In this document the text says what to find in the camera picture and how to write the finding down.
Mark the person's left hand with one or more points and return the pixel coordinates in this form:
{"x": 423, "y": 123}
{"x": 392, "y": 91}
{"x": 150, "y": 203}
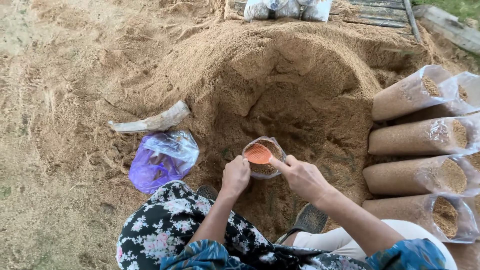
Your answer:
{"x": 235, "y": 176}

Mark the person's right hand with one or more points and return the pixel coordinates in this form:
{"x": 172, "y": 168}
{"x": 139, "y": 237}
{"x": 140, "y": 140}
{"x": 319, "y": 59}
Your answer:
{"x": 303, "y": 180}

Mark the person's left fingers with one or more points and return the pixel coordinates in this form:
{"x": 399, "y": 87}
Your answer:
{"x": 243, "y": 161}

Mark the person's right fingers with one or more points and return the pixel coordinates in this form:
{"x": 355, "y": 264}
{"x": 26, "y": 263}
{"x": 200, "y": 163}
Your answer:
{"x": 279, "y": 165}

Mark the clear bag of sawdust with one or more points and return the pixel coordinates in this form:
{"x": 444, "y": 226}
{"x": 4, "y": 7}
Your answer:
{"x": 267, "y": 168}

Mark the orange plastic scoop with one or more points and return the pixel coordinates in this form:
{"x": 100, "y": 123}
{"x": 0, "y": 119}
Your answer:
{"x": 258, "y": 154}

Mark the person's grey left shoe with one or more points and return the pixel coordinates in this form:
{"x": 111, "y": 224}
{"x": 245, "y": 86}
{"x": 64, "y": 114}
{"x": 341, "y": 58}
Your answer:
{"x": 207, "y": 191}

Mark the person's grey shoe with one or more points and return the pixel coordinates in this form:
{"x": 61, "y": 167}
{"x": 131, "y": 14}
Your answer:
{"x": 309, "y": 219}
{"x": 207, "y": 191}

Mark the person's grey right shoe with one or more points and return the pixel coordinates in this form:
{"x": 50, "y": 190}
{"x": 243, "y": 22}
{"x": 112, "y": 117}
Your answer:
{"x": 309, "y": 219}

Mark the purple plastic bag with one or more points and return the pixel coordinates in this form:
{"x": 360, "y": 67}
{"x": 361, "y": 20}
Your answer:
{"x": 161, "y": 163}

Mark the large sawdust heap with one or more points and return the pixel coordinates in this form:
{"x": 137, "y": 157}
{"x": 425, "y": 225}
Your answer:
{"x": 300, "y": 78}

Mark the pale rolled plastic sheet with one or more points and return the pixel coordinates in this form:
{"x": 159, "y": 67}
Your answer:
{"x": 153, "y": 120}

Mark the black floral garment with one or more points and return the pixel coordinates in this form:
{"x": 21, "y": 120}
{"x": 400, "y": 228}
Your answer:
{"x": 165, "y": 225}

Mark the white trousers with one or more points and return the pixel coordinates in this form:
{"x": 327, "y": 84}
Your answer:
{"x": 375, "y": 240}

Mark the stack of filled plastic tubes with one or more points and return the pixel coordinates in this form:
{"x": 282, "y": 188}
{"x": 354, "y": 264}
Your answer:
{"x": 416, "y": 138}

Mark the white sack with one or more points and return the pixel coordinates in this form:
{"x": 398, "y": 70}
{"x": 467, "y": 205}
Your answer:
{"x": 288, "y": 8}
{"x": 256, "y": 10}
{"x": 317, "y": 10}

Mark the blue patterned shirt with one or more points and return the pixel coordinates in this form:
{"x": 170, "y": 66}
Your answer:
{"x": 408, "y": 255}

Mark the concrete curb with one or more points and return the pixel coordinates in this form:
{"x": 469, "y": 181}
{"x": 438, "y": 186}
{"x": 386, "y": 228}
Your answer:
{"x": 448, "y": 30}

